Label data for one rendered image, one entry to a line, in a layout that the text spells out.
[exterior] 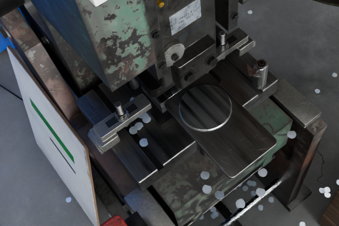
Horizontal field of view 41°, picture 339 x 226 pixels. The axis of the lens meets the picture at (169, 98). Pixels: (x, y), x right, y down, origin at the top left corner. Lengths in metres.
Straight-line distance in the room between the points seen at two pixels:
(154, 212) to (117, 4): 0.61
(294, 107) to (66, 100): 0.63
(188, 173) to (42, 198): 0.92
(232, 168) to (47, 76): 0.55
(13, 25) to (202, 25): 0.51
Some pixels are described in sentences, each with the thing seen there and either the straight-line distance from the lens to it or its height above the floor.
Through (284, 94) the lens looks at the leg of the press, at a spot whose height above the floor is 0.64.
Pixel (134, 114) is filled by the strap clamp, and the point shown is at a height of 0.75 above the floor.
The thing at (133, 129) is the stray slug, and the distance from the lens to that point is 1.13.
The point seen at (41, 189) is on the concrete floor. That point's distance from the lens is 1.94.
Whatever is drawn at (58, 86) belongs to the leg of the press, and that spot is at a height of 0.70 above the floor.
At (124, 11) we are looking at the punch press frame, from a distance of 0.66.
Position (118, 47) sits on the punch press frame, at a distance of 0.70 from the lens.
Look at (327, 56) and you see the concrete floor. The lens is 2.15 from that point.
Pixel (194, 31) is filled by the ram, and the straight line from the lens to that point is 0.89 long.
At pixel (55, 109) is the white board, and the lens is 1.37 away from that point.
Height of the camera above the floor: 1.70
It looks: 59 degrees down
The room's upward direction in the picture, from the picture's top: 11 degrees counter-clockwise
